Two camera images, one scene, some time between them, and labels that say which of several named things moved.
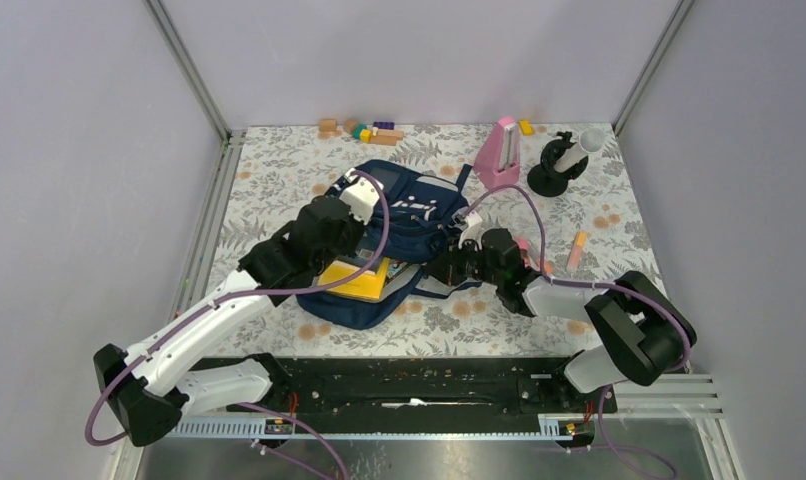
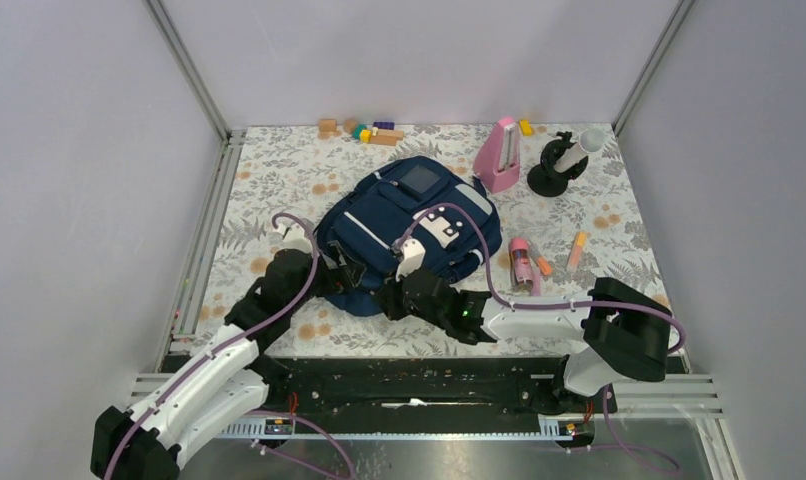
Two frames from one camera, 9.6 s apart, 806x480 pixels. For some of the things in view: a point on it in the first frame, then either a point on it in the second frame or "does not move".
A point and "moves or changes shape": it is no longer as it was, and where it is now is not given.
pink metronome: x=498 y=160 does not move
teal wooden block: x=358 y=129 does not move
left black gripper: x=360 y=235 to x=334 y=280
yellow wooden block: x=526 y=127 does not move
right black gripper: x=447 y=267 to x=388 y=297
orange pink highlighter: x=580 y=242 does not move
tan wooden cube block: x=328 y=125 does not move
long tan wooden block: x=387 y=137 does not move
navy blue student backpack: x=414 y=220 moves or changes shape
